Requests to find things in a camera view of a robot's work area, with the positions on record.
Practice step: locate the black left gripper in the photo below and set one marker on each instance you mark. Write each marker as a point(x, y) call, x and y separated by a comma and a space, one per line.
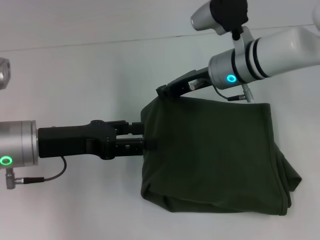
point(70, 142)

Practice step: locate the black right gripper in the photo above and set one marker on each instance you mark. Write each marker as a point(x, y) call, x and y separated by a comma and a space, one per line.
point(190, 81)

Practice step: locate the dark green FREE! t-shirt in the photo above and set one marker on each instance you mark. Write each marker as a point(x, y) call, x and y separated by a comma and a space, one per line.
point(212, 155)

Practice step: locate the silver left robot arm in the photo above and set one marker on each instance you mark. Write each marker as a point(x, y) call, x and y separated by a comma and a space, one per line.
point(17, 145)

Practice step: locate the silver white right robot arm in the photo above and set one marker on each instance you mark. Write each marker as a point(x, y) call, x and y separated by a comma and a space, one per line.
point(270, 52)

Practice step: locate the silver right wrist depth camera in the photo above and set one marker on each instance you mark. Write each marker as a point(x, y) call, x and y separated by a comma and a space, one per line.
point(220, 15)

